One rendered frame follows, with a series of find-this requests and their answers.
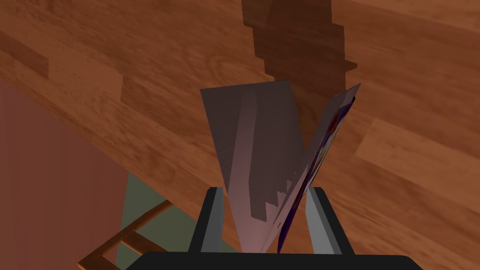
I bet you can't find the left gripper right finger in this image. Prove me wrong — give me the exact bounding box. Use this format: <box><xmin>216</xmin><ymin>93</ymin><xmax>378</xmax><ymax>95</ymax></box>
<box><xmin>304</xmin><ymin>186</ymin><xmax>355</xmax><ymax>255</ymax></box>

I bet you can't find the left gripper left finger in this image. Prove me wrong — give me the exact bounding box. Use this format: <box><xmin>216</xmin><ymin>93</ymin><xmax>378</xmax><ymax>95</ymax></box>
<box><xmin>187</xmin><ymin>187</ymin><xmax>227</xmax><ymax>254</ymax></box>

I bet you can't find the book with purple cover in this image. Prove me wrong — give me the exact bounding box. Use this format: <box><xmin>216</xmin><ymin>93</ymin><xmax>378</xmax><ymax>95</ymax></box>
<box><xmin>200</xmin><ymin>79</ymin><xmax>361</xmax><ymax>255</ymax></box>

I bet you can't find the brown wooden chair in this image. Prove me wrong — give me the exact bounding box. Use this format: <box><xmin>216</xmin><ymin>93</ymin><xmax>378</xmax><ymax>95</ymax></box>
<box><xmin>77</xmin><ymin>200</ymin><xmax>174</xmax><ymax>270</ymax></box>

